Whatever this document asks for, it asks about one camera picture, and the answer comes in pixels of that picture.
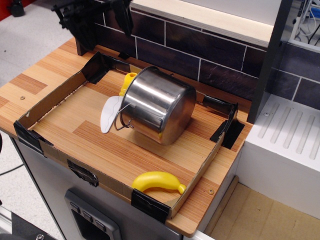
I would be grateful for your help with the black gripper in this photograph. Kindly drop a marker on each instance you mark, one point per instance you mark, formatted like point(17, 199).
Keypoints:
point(76, 16)

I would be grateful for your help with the stainless steel pot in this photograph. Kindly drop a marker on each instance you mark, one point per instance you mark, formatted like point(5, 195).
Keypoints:
point(157, 105)

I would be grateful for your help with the cardboard fence with black tape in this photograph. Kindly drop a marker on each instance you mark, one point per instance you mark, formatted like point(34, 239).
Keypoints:
point(63, 128)

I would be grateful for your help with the yellow toy banana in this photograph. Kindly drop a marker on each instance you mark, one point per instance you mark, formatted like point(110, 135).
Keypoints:
point(158, 179)

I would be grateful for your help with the grey oven control panel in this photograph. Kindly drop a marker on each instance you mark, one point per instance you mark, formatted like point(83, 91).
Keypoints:
point(90, 222)

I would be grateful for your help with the white drainboard sink unit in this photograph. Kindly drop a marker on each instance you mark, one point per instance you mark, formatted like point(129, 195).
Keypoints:
point(281, 155)

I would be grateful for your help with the dark left shelf post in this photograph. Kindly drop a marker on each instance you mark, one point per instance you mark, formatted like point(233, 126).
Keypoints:
point(81, 50)

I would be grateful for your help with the dark shelf post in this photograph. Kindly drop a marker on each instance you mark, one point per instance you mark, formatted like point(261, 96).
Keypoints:
point(81, 50)
point(271, 62)

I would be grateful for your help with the dark right shelf post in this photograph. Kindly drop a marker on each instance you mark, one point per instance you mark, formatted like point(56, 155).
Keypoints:
point(271, 62)

